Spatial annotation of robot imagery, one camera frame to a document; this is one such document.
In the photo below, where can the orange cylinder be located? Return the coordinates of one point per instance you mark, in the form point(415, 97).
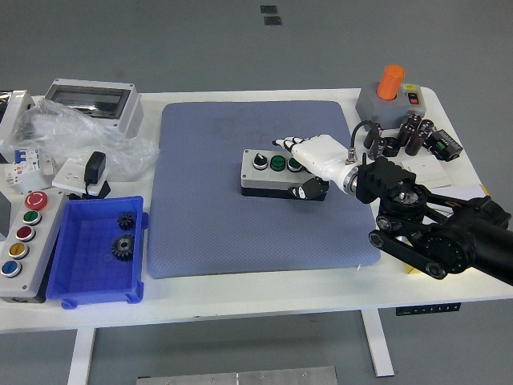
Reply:
point(390, 82)

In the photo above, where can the black power adapter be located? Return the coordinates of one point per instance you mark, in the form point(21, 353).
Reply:
point(95, 166)

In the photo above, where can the grey five-button control box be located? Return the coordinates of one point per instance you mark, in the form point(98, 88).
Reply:
point(40, 240)

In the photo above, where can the white wall switch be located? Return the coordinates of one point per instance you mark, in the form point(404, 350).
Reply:
point(431, 170)

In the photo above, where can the black clamp bracket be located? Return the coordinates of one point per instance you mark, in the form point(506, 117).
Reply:
point(392, 147)

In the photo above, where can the white blue circuit breaker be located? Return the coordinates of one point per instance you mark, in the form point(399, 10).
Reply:
point(24, 160)

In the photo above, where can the dark blue capacitor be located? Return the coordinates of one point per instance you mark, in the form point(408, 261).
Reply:
point(377, 148)

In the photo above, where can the white enclosure box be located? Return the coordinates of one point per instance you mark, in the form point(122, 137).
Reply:
point(16, 108)

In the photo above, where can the clear plastic bag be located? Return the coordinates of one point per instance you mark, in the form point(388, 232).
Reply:
point(80, 132)

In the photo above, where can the blue plastic bin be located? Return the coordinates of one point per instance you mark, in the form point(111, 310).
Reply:
point(92, 276)

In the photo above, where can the white table leg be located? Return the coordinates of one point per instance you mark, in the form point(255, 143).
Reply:
point(378, 345)
point(80, 357)

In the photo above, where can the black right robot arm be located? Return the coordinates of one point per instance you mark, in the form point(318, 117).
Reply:
point(453, 240)

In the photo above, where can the white yellow cardboard box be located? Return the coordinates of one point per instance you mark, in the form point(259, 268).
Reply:
point(413, 270)

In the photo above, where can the grey switch box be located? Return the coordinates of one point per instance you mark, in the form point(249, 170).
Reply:
point(370, 106)

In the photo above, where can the grey clear-lid distribution box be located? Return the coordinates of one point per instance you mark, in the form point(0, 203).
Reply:
point(132, 116)

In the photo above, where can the small black gear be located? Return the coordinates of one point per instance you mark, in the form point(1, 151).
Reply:
point(126, 221)

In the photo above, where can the large black gear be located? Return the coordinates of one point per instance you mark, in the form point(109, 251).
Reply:
point(122, 248)

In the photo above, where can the dark floor plate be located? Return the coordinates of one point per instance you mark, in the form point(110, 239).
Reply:
point(268, 9)
point(272, 21)

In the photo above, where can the black table control panel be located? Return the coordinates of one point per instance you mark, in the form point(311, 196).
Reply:
point(426, 309)

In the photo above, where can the blue-grey mat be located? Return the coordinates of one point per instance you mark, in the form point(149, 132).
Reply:
point(208, 224)

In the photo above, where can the grey four-button control box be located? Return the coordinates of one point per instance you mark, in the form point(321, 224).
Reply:
point(260, 178)

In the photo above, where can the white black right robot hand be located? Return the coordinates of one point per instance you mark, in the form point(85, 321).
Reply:
point(322, 154)

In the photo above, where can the white wall socket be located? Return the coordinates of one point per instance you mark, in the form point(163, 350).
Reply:
point(70, 176)

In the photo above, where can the black module green terminal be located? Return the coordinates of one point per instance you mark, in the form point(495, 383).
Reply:
point(445, 145)

